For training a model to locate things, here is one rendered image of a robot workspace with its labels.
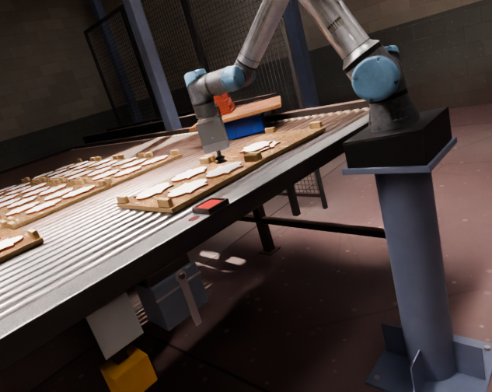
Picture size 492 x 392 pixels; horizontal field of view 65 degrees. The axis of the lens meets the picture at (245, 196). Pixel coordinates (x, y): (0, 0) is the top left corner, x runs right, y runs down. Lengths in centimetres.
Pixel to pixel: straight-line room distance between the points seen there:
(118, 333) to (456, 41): 556
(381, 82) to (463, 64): 493
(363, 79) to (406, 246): 58
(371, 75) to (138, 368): 91
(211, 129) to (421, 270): 84
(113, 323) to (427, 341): 109
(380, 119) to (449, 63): 481
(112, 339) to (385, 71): 92
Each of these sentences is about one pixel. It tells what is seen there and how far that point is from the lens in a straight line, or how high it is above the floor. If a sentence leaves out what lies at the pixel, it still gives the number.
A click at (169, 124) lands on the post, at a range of 333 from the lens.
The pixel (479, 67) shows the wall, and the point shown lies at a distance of 597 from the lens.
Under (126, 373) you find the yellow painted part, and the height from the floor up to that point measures 69.
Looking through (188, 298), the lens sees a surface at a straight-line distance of 101.
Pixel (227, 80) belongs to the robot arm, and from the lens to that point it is 125.
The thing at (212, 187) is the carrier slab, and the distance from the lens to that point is 122.
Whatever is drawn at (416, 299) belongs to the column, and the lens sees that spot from 148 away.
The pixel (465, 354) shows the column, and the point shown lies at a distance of 168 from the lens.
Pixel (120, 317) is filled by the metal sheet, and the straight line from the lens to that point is 97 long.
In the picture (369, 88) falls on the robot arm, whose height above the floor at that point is 111.
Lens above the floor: 124
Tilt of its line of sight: 17 degrees down
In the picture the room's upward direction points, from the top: 16 degrees counter-clockwise
